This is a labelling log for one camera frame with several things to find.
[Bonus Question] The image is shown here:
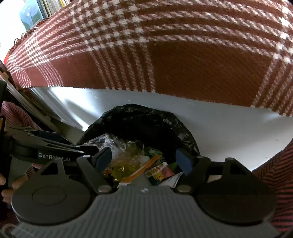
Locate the red striped garment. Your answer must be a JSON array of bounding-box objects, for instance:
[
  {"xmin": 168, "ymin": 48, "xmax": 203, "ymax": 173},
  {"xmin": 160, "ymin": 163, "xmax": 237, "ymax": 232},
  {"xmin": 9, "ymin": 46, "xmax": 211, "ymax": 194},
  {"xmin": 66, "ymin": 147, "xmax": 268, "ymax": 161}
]
[{"xmin": 0, "ymin": 101, "xmax": 293, "ymax": 234}]

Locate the clear bag of green wrappers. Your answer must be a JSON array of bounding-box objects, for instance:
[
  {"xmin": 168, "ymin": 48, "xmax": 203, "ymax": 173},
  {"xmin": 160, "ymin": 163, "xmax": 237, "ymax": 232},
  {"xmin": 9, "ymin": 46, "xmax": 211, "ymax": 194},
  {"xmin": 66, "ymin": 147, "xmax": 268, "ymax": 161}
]
[{"xmin": 84, "ymin": 134, "xmax": 147, "ymax": 170}]

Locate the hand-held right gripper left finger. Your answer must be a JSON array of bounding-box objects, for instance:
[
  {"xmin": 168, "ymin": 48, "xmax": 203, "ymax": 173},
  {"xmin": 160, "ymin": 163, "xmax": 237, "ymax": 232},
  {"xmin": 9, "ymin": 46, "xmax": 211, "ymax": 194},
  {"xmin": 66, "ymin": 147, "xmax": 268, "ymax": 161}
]
[{"xmin": 40, "ymin": 146, "xmax": 115, "ymax": 194}]

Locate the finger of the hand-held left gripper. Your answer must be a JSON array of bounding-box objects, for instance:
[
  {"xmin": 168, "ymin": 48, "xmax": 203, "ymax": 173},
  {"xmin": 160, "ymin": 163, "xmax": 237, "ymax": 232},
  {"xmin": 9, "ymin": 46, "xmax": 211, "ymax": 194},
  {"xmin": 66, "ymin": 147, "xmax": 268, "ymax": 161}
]
[
  {"xmin": 38, "ymin": 142, "xmax": 100, "ymax": 157},
  {"xmin": 7, "ymin": 126, "xmax": 69, "ymax": 144}
]

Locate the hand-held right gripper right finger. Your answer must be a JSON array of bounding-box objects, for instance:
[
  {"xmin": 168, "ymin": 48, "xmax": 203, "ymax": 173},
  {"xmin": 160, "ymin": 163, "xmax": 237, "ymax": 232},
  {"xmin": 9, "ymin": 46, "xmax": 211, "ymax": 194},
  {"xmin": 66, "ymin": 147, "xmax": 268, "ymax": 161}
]
[{"xmin": 175, "ymin": 148, "xmax": 253, "ymax": 194}]

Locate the colourful printed packet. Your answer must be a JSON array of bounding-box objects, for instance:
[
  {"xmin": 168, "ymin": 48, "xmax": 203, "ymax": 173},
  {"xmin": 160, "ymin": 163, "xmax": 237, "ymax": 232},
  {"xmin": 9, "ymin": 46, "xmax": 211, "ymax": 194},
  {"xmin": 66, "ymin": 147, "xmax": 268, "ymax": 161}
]
[{"xmin": 145, "ymin": 161, "xmax": 183, "ymax": 188}]

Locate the black trash bag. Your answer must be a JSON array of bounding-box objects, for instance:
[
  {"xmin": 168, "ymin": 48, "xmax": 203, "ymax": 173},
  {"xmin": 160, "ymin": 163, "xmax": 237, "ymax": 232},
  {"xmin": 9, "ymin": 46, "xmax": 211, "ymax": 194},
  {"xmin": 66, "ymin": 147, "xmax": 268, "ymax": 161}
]
[{"xmin": 77, "ymin": 103, "xmax": 201, "ymax": 188}]

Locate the yellow-green foil snack bag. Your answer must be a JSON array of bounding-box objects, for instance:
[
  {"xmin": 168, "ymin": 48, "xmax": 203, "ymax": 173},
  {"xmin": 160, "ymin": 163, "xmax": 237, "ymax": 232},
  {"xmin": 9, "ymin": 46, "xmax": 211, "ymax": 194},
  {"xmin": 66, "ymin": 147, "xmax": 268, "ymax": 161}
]
[{"xmin": 110, "ymin": 146, "xmax": 147, "ymax": 181}]

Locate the white table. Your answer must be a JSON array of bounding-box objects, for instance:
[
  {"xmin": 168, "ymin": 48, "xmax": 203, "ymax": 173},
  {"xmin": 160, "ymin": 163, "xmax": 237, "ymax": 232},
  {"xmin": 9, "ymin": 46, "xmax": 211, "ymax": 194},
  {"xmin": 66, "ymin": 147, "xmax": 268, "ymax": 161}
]
[{"xmin": 30, "ymin": 86, "xmax": 293, "ymax": 172}]

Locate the orange snack wrapper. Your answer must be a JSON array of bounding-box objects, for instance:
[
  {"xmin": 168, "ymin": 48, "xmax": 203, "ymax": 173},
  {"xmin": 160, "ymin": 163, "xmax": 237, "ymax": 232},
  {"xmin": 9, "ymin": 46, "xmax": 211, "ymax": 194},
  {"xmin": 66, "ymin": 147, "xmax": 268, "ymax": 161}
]
[{"xmin": 120, "ymin": 154, "xmax": 163, "ymax": 183}]

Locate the red white plaid blanket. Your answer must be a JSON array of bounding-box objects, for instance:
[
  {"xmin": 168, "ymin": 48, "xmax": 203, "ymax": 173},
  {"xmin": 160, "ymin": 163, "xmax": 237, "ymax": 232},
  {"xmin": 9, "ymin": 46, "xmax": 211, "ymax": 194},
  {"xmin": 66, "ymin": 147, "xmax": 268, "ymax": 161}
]
[{"xmin": 5, "ymin": 0, "xmax": 293, "ymax": 117}]

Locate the person's left hand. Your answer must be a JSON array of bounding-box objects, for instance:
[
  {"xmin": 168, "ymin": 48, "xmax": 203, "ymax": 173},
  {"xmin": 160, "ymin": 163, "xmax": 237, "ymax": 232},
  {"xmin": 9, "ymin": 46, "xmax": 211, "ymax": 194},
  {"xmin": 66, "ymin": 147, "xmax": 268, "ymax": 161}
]
[{"xmin": 0, "ymin": 174, "xmax": 29, "ymax": 206}]

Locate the short row of pale books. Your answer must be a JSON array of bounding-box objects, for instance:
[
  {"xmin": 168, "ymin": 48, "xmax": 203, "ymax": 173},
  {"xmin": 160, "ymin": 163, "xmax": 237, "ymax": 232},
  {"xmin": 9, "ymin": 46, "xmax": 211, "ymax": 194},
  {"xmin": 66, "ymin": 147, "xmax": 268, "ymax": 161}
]
[{"xmin": 18, "ymin": 0, "xmax": 71, "ymax": 30}]

